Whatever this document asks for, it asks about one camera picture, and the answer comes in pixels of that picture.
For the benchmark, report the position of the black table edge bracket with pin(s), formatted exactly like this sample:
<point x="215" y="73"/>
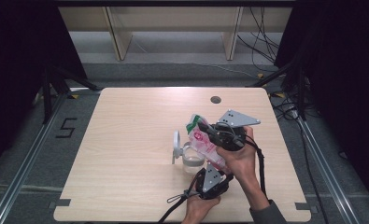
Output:
<point x="60" y="203"/>
<point x="303" y="206"/>

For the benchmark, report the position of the black curtain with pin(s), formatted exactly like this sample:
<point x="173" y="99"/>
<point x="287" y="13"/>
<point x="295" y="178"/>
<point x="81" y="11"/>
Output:
<point x="344" y="77"/>
<point x="14" y="62"/>

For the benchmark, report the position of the yellow tape piece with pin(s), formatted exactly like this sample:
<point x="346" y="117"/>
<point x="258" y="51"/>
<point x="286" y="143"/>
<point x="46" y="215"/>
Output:
<point x="279" y="95"/>
<point x="75" y="96"/>
<point x="260" y="76"/>

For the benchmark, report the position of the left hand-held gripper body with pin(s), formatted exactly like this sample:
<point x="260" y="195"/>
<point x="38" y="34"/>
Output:
<point x="211" y="182"/>

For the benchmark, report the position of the person's right hand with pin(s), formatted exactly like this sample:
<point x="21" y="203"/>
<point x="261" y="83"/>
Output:
<point x="243" y="161"/>

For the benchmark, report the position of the clear jar with white lid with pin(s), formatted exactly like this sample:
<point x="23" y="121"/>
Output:
<point x="191" y="160"/>

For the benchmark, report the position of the person's left hand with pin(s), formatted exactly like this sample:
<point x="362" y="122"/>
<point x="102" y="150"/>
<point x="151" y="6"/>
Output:
<point x="196" y="211"/>

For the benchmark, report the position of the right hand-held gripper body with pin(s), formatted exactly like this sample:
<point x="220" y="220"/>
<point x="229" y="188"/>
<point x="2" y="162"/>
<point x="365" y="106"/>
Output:
<point x="235" y="118"/>

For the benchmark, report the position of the pink and white plastic bag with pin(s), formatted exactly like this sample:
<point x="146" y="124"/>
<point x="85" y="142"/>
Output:
<point x="204" y="144"/>

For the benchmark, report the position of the black metal stand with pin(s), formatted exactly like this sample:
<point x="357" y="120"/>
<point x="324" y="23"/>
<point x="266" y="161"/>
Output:
<point x="53" y="87"/>
<point x="292" y="84"/>

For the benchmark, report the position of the grey sleeve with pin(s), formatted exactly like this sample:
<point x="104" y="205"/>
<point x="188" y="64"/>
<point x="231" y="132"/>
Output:
<point x="267" y="214"/>

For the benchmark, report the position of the light wooden shelf unit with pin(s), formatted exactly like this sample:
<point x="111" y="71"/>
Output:
<point x="173" y="18"/>

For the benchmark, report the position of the aluminium floor rail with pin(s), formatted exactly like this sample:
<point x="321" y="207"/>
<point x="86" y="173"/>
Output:
<point x="325" y="168"/>
<point x="23" y="168"/>

